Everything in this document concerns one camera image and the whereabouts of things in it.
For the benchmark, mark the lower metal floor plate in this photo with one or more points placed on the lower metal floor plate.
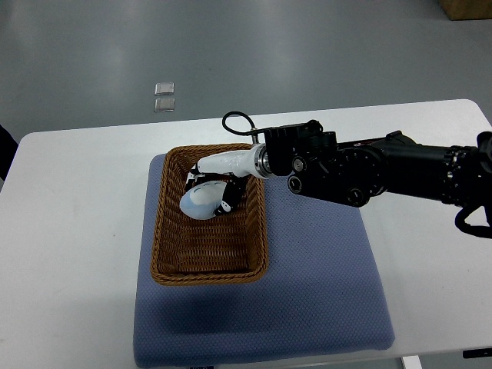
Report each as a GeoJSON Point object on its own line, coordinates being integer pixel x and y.
{"type": "Point", "coordinates": [164, 104]}

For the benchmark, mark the cardboard box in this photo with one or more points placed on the cardboard box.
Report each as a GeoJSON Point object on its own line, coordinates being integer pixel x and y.
{"type": "Point", "coordinates": [459, 10]}

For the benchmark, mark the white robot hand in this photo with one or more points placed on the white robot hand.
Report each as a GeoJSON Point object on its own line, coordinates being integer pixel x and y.
{"type": "Point", "coordinates": [240, 163]}

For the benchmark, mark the blue fabric mat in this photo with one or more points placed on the blue fabric mat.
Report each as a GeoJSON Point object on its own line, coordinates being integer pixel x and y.
{"type": "Point", "coordinates": [322, 293]}

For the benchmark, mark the brown wicker basket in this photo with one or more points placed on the brown wicker basket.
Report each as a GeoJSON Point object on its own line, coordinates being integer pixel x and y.
{"type": "Point", "coordinates": [228, 249]}

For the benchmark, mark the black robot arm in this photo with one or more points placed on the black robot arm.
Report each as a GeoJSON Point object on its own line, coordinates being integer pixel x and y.
{"type": "Point", "coordinates": [350, 173]}

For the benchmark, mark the white table leg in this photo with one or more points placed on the white table leg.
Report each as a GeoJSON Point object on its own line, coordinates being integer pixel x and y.
{"type": "Point", "coordinates": [411, 362]}

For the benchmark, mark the upper metal floor plate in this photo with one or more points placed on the upper metal floor plate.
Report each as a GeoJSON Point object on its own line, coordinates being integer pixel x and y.
{"type": "Point", "coordinates": [164, 88]}

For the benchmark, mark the metal floor plate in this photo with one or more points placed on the metal floor plate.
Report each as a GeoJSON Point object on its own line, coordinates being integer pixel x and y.
{"type": "Point", "coordinates": [164, 88]}
{"type": "Point", "coordinates": [164, 104]}

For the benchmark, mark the blue white plush toy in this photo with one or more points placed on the blue white plush toy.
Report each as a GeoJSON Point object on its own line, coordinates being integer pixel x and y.
{"type": "Point", "coordinates": [202, 200]}

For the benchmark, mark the black object at left edge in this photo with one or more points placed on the black object at left edge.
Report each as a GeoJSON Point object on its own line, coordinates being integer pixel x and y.
{"type": "Point", "coordinates": [9, 147]}

